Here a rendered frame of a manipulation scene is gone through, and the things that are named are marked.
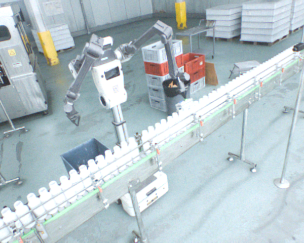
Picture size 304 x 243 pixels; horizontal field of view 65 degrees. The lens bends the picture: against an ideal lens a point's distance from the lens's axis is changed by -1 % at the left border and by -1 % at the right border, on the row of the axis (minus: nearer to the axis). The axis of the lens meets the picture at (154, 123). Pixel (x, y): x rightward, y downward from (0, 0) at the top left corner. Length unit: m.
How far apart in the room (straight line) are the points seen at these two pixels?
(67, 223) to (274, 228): 1.80
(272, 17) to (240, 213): 6.14
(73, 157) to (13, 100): 3.22
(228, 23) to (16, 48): 6.24
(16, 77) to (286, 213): 4.55
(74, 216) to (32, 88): 3.77
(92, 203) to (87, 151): 0.67
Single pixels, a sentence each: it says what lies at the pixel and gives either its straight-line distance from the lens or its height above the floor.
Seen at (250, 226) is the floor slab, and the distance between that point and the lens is 2.54.
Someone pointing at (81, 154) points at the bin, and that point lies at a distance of 2.13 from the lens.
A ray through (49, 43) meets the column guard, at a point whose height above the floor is 0.70.
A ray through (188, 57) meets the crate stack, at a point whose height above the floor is 0.56.
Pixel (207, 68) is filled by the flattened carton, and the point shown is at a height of 0.38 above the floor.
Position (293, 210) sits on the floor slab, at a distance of 2.75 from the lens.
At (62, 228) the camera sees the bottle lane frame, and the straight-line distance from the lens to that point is 1.58.
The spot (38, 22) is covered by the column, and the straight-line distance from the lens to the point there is 9.12.
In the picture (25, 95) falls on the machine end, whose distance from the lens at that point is 5.12.
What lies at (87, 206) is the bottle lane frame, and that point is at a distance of 1.57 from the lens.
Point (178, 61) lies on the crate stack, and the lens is 4.30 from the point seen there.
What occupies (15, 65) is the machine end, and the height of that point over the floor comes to 1.08.
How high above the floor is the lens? 2.03
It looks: 31 degrees down
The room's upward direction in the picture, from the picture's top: 8 degrees counter-clockwise
